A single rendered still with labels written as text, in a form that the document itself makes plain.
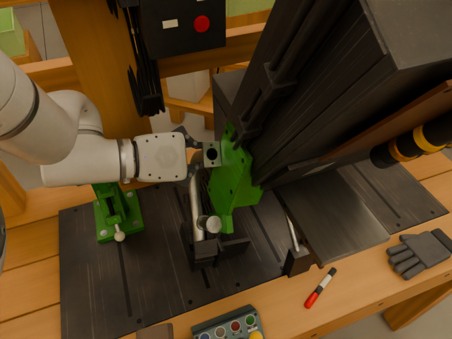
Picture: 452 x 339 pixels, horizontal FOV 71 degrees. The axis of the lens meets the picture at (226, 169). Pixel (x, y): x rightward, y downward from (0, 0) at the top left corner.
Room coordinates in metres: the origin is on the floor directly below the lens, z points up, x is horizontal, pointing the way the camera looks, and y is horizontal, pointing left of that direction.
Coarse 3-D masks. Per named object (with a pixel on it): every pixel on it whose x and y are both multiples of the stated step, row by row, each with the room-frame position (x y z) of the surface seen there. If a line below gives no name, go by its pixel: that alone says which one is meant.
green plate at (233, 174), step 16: (224, 144) 0.49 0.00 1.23; (224, 160) 0.47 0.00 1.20; (240, 160) 0.42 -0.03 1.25; (224, 176) 0.45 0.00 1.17; (240, 176) 0.40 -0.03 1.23; (208, 192) 0.48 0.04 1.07; (224, 192) 0.43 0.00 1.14; (240, 192) 0.41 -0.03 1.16; (256, 192) 0.43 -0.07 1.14; (224, 208) 0.41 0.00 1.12
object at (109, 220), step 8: (96, 192) 0.50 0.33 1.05; (112, 192) 0.51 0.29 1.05; (120, 200) 0.51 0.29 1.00; (104, 208) 0.49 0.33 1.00; (112, 208) 0.49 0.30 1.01; (120, 208) 0.50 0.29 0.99; (104, 216) 0.48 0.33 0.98; (112, 216) 0.47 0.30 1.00; (120, 216) 0.47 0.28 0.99; (112, 224) 0.45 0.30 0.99
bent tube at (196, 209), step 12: (204, 144) 0.49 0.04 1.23; (216, 144) 0.50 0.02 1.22; (192, 156) 0.53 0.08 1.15; (204, 156) 0.47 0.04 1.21; (216, 156) 0.49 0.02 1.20; (192, 180) 0.52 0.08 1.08; (192, 192) 0.49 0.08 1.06; (192, 204) 0.47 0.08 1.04; (192, 216) 0.45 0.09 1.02; (192, 228) 0.43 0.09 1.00
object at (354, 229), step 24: (288, 192) 0.44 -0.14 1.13; (312, 192) 0.44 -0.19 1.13; (336, 192) 0.44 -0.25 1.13; (288, 216) 0.39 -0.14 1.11; (312, 216) 0.37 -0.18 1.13; (336, 216) 0.37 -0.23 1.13; (360, 216) 0.37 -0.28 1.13; (312, 240) 0.32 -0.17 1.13; (336, 240) 0.32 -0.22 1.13; (360, 240) 0.32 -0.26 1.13; (384, 240) 0.32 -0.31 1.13
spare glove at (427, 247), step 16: (400, 240) 0.44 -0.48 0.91; (416, 240) 0.43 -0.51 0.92; (432, 240) 0.43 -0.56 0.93; (448, 240) 0.43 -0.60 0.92; (400, 256) 0.38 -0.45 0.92; (416, 256) 0.38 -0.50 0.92; (432, 256) 0.38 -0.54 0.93; (448, 256) 0.38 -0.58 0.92; (400, 272) 0.34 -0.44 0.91; (416, 272) 0.34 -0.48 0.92
